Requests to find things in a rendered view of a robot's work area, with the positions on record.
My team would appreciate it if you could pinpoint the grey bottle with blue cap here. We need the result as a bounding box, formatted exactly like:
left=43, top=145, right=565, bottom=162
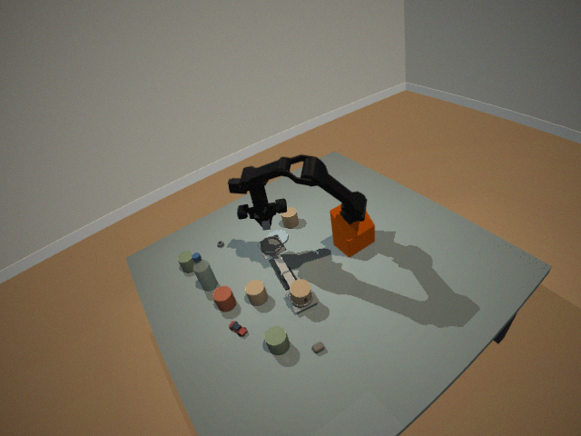
left=192, top=253, right=218, bottom=292

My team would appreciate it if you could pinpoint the small red toy car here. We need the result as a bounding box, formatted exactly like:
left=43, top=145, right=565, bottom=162
left=229, top=321, right=247, bottom=337

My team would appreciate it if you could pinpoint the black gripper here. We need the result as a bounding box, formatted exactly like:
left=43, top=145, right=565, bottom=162
left=237, top=192, right=287, bottom=225

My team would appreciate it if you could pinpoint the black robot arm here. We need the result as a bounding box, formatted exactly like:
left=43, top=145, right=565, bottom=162
left=228, top=155, right=368, bottom=225

